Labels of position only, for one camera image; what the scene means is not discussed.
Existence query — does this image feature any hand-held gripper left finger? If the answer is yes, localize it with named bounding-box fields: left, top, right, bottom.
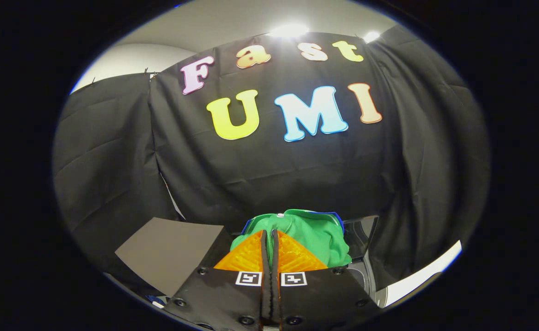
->
left=163, top=229, right=273, bottom=331

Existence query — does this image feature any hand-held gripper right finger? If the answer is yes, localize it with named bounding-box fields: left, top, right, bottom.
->
left=271, top=228, right=381, bottom=330

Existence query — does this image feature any dark grey washing machine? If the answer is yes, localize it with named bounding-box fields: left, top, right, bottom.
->
left=342, top=215, right=390, bottom=309

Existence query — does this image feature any green polo shirt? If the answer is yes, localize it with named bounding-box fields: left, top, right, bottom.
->
left=230, top=209, right=352, bottom=269

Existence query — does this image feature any dark washing machine lid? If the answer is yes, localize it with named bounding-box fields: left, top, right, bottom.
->
left=342, top=215, right=380, bottom=262

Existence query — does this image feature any dark grey cabinet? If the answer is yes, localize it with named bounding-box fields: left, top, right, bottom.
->
left=115, top=217, right=234, bottom=298

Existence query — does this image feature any black backdrop cloth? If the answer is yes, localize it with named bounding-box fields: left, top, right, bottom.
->
left=52, top=24, right=491, bottom=295

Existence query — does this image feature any ceiling light panel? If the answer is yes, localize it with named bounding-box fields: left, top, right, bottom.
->
left=267, top=23, right=310, bottom=38

